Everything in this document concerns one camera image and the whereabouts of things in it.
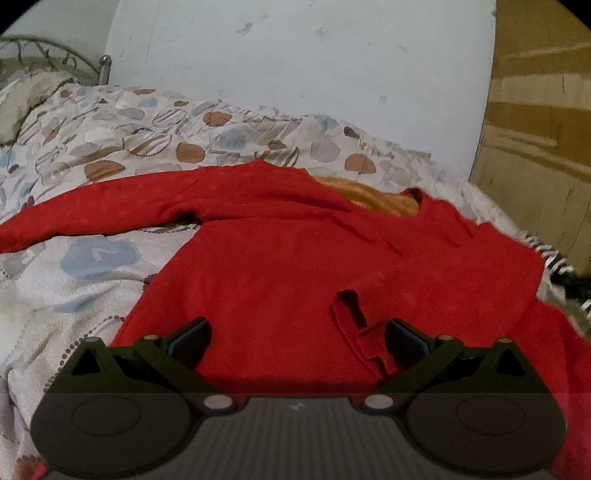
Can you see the wooden board panel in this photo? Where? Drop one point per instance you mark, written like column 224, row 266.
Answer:
column 531, row 138

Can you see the red knit sweater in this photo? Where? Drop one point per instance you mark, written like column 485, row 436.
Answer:
column 277, row 286

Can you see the beige pillow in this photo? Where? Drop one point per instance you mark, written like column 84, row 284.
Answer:
column 21, row 104

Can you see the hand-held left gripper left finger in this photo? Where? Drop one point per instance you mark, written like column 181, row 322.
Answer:
column 190, row 340

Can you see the orange cloth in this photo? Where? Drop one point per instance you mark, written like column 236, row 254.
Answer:
column 369, row 198

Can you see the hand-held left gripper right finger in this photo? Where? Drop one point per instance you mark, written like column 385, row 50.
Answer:
column 402, row 339

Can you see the metal bed headboard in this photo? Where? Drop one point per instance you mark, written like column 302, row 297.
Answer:
column 106, row 69

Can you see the patterned beige quilt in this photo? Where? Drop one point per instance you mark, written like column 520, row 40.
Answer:
column 92, row 138

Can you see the zebra striped pillow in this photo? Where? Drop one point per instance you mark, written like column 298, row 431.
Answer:
column 551, row 263

